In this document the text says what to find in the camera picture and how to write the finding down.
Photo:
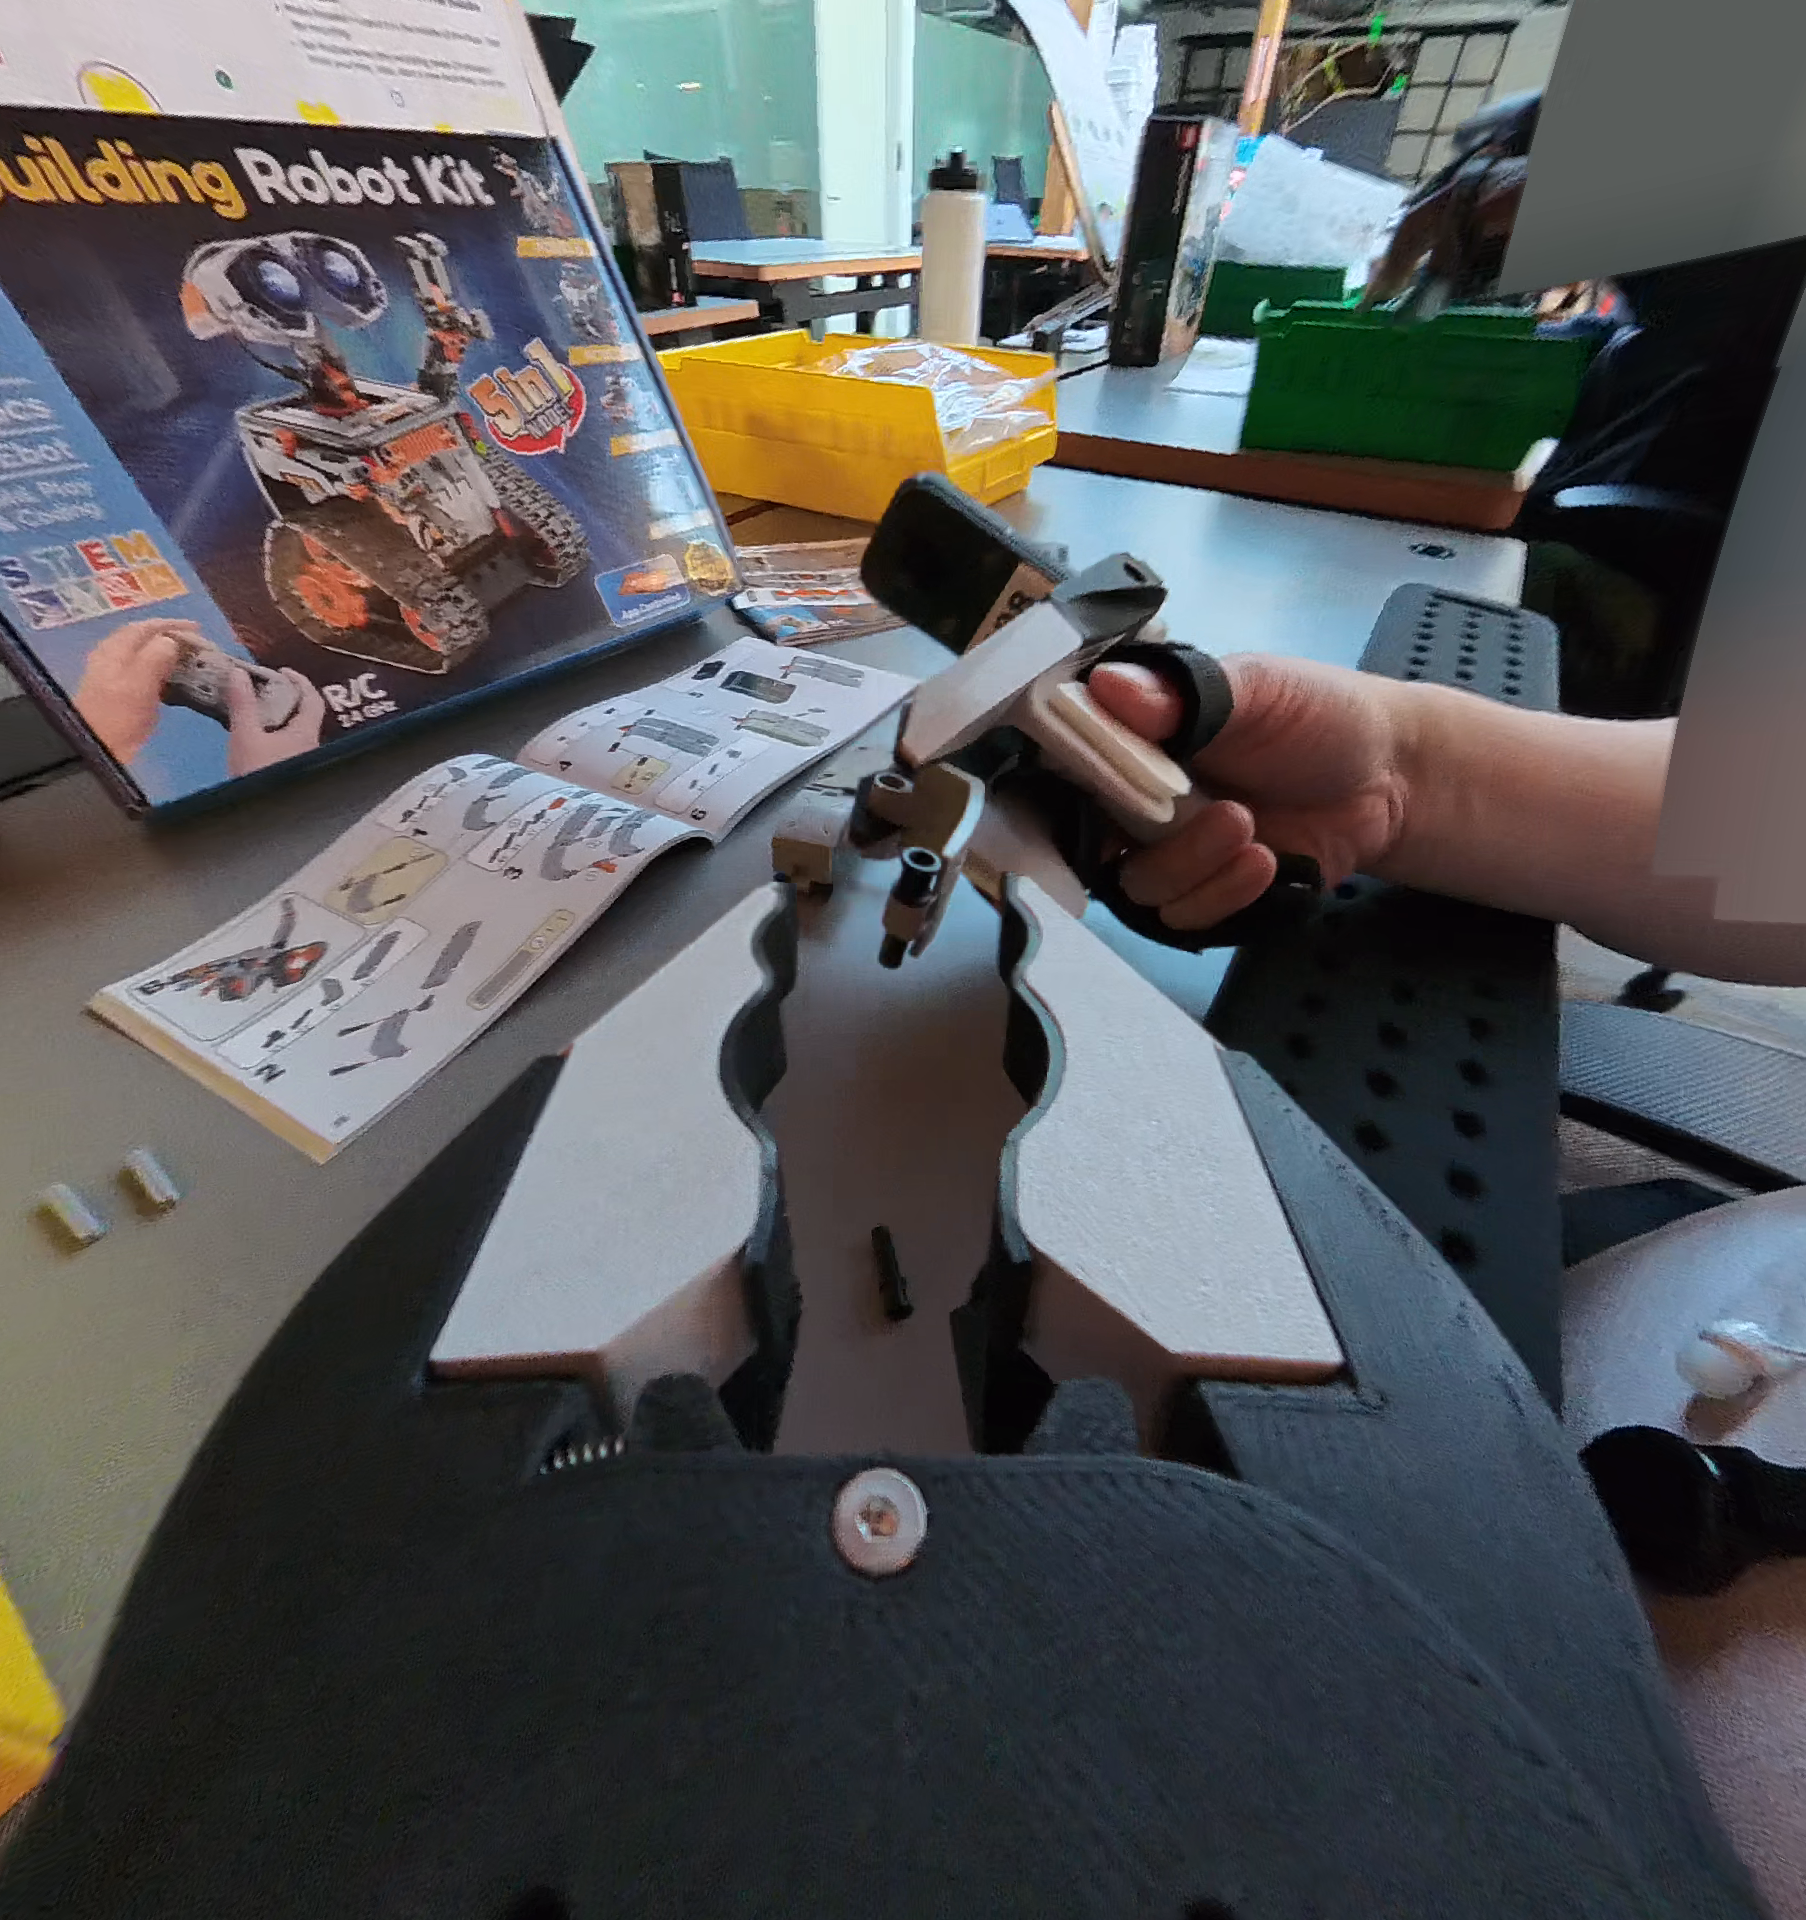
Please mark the person's right hand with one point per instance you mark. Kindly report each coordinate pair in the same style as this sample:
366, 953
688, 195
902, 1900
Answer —
1293, 766

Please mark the small tan block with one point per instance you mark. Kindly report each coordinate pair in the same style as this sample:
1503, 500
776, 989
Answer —
808, 858

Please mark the black connector pin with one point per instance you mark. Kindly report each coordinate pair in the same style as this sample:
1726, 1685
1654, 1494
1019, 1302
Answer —
891, 1277

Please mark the white paper sheet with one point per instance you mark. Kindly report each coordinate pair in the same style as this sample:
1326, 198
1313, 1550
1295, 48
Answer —
1307, 203
1100, 121

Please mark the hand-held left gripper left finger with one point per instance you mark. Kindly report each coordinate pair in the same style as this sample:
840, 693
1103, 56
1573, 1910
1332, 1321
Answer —
619, 1201

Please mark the instruction booklet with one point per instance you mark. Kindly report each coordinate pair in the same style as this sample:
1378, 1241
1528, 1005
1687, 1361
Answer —
469, 900

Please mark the black product box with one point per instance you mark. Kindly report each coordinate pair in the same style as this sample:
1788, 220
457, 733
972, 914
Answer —
1166, 241

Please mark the blue robot kit box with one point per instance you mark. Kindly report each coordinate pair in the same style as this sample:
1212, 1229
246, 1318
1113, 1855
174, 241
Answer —
319, 450

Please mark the white bottle black cap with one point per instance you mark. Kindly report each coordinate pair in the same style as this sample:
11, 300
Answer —
953, 255

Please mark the clear plastic bag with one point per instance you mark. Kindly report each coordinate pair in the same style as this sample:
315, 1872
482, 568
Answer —
947, 384

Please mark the green storage bin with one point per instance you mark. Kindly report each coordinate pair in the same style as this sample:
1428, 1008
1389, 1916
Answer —
1385, 391

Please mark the small grey block assembly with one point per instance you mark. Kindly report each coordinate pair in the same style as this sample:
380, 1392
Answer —
919, 900

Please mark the yellow storage bin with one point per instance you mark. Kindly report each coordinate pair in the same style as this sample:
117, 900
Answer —
783, 422

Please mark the grey axle pin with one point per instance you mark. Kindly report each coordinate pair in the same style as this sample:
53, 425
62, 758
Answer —
153, 1180
71, 1218

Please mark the colourful folded leaflet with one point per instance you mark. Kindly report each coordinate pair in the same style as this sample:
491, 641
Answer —
815, 594

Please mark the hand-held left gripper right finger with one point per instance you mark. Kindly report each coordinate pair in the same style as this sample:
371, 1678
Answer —
1175, 1201

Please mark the person's right forearm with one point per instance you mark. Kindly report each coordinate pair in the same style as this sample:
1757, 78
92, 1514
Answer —
1533, 811

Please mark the wood edged table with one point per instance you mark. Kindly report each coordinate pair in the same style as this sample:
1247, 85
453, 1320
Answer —
1293, 487

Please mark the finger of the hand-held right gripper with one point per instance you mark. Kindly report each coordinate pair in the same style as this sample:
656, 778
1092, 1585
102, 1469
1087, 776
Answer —
993, 683

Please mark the grey desk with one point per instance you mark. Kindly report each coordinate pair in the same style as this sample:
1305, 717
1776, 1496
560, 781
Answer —
319, 1277

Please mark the wooden table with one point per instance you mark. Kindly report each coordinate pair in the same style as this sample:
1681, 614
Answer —
797, 267

